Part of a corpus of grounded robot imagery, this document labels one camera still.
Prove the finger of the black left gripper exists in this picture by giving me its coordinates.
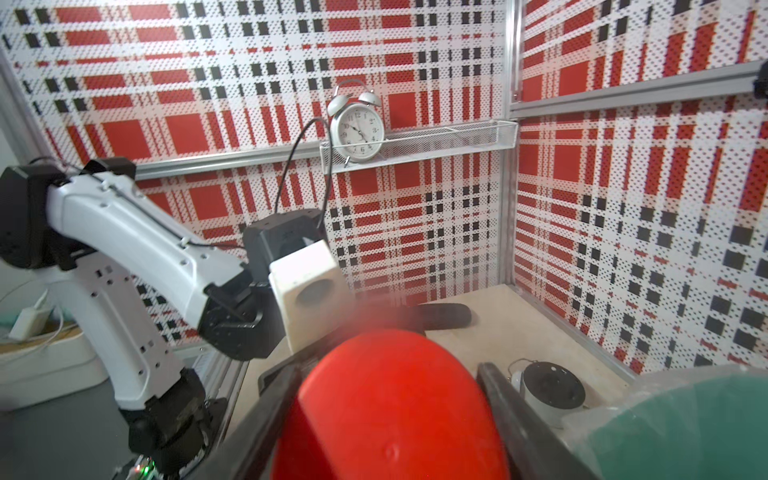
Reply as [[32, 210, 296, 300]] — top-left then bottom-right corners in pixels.
[[257, 311, 433, 397]]

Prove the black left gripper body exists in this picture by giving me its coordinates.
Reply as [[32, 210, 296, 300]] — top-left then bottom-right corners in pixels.
[[197, 209, 327, 361]]

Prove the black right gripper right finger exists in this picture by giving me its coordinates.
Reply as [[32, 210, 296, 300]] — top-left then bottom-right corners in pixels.
[[476, 363, 596, 479]]

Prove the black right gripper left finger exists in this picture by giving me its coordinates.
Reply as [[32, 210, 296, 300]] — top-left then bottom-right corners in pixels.
[[190, 364, 302, 479]]

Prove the red jar lid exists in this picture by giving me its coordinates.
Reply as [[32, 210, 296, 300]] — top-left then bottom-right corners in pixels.
[[270, 331, 510, 479]]

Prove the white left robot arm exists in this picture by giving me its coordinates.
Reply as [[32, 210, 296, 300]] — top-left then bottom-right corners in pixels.
[[1, 157, 356, 478]]

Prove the white round device black top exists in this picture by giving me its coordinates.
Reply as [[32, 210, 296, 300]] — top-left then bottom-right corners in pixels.
[[511, 361, 586, 430]]

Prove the clear plastic bin liner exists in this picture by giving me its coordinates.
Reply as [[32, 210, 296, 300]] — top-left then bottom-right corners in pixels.
[[560, 362, 768, 480]]

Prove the white twin-bell alarm clock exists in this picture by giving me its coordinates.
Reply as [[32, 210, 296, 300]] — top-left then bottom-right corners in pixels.
[[326, 78, 385, 165]]

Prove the green circuit board with wires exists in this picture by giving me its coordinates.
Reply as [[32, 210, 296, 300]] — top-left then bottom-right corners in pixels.
[[113, 457, 162, 480]]

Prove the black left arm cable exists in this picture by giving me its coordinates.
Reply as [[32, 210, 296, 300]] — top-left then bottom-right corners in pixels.
[[29, 116, 335, 250]]

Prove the white wire mesh shelf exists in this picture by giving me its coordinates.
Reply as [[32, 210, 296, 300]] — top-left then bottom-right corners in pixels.
[[319, 120, 519, 173]]

